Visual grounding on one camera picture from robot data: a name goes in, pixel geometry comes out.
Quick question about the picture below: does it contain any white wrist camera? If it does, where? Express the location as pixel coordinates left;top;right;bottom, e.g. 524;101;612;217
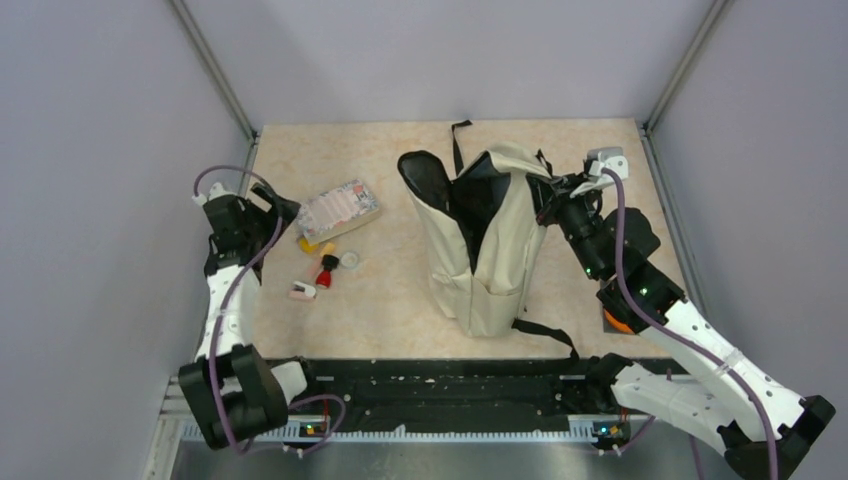
570;147;630;198
192;182;234;206

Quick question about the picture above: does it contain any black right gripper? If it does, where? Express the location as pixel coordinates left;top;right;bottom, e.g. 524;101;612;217
528;170;605;280

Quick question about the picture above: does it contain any yellow eraser block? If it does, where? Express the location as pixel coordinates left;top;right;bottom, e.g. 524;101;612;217
297;236;321;254

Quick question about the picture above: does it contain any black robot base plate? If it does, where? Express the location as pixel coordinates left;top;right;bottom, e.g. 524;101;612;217
305;359;627;434

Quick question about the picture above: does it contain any pink white stapler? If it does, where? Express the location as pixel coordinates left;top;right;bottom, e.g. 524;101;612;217
288;281;317;302

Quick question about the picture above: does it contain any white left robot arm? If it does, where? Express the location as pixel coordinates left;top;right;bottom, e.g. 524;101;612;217
177;182;321;450

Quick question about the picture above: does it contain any orange tape roll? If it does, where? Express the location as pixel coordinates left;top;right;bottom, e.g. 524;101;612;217
604;307;637;335

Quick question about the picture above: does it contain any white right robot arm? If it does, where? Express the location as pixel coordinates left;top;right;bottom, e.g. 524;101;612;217
531;174;835;479

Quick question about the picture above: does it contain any cream canvas backpack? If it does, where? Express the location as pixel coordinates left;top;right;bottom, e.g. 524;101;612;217
397;120;574;347

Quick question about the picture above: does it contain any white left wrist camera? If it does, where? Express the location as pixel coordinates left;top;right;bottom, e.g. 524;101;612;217
192;182;234;206

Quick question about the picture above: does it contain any floral patterned notebook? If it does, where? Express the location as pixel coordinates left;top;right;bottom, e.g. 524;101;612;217
295;179;382;245

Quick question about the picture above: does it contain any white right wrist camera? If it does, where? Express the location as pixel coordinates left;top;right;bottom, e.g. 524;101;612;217
570;147;630;198

